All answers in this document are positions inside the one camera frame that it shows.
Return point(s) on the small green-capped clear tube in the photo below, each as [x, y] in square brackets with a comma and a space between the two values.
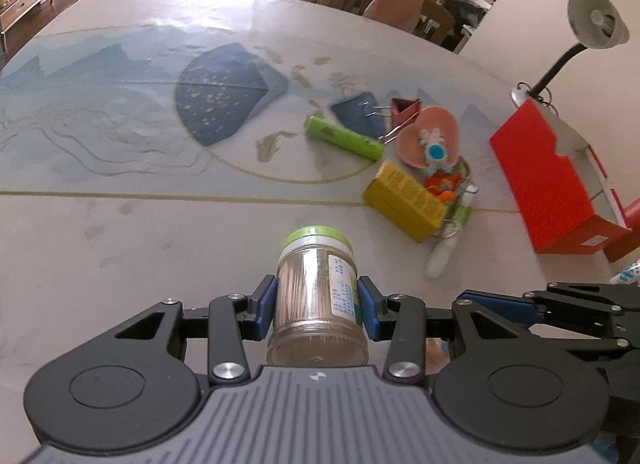
[442, 256]

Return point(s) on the red binder clip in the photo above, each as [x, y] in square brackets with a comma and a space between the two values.
[406, 111]

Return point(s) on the orange toy in clear pouch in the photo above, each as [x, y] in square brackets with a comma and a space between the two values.
[444, 186]

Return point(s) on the pink cloth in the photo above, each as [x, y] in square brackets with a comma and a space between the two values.
[397, 4]

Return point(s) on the clear vial with green label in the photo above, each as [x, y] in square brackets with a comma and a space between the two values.
[465, 206]

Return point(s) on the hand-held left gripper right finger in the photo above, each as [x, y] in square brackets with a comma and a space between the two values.
[369, 308]

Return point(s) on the yellow cardboard box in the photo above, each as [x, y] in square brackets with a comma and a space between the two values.
[400, 199]

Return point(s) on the green cylindrical tube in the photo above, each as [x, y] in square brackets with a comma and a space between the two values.
[345, 138]

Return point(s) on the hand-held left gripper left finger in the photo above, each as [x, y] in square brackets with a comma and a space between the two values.
[264, 306]

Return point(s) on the pink heart-shaped toy case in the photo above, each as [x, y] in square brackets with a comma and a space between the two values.
[427, 136]

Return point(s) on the clear jar with green lid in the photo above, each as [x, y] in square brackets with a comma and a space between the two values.
[310, 294]

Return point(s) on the grey gooseneck desk lamp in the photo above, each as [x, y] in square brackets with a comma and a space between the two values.
[595, 16]

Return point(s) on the pile of dark clutter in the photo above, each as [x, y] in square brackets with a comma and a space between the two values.
[462, 14]

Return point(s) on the printed tablecloth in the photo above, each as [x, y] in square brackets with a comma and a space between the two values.
[150, 244]

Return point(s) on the red cardboard box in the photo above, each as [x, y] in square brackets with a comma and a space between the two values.
[545, 179]

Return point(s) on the blue white packet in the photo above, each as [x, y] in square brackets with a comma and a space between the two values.
[629, 273]

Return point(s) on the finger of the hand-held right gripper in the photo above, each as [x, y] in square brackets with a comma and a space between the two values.
[520, 309]
[607, 350]

